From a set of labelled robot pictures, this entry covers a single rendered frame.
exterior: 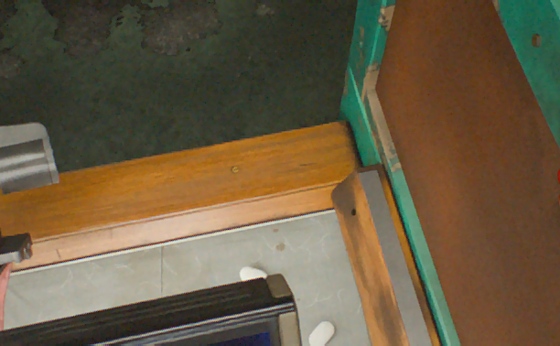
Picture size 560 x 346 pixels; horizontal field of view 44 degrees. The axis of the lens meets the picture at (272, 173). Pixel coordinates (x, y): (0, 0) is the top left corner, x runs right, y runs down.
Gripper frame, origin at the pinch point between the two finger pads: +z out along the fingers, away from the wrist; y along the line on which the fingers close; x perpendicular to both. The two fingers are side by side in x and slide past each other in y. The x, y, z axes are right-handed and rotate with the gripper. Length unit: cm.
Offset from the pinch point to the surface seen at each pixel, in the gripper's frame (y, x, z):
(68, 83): -7, 121, -15
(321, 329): 35.4, 0.3, 8.4
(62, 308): 5.2, 8.1, 2.6
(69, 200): 7.5, 14.8, -9.0
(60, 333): 13.5, -27.6, -10.3
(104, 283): 10.5, 9.5, 1.0
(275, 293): 28.5, -28.7, -10.6
